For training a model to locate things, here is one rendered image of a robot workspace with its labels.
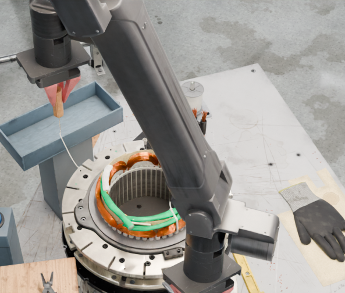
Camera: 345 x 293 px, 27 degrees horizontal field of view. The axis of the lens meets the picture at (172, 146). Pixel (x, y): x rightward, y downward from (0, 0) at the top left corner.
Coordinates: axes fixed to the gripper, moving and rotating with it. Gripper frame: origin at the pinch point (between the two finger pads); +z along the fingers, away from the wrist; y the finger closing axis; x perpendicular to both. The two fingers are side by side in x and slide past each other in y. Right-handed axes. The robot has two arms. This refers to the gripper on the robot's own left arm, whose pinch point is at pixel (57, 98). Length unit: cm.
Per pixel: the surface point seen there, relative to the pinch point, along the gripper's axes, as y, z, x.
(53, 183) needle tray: 3.8, 42.8, 17.6
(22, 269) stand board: -13.3, 26.3, -11.1
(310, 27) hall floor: 177, 131, 121
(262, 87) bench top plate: 73, 54, 32
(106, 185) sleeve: 4.8, 16.6, -7.9
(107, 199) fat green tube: 3.8, 17.0, -10.6
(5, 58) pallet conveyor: 35, 119, 151
